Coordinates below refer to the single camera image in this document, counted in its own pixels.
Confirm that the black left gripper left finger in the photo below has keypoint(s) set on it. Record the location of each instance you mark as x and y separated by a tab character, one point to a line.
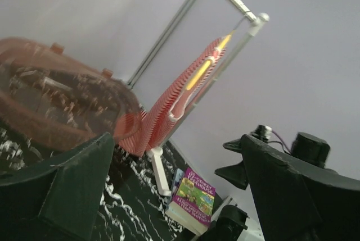
57	199

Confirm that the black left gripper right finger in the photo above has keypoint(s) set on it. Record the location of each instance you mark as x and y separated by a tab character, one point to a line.
295	195

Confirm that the red white striped tank top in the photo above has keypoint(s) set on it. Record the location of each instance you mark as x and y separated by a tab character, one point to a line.
168	109

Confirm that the yellow clothes hanger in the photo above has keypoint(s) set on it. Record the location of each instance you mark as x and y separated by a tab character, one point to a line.
210	60

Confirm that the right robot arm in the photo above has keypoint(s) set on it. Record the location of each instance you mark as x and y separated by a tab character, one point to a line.
232	222

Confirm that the purple treehouse book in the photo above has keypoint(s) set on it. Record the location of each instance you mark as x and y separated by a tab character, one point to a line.
192	201

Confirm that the translucent pink plastic tub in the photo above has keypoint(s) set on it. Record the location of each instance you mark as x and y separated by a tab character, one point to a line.
60	102

